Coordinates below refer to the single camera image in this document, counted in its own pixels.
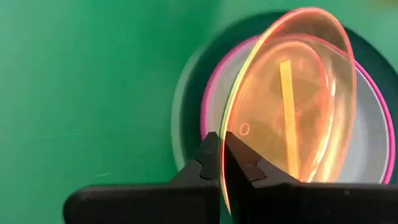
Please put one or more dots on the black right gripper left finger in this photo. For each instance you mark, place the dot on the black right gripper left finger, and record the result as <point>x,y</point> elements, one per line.
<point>186,199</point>

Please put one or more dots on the pink rimmed plastic plate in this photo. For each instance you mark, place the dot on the pink rimmed plastic plate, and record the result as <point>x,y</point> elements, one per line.
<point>368,140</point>

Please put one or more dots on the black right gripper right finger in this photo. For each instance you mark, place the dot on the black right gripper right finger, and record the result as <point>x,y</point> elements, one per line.
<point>280,202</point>

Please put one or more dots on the orange translucent plastic plate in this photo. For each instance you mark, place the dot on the orange translucent plastic plate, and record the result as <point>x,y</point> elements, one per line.
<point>264,102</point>

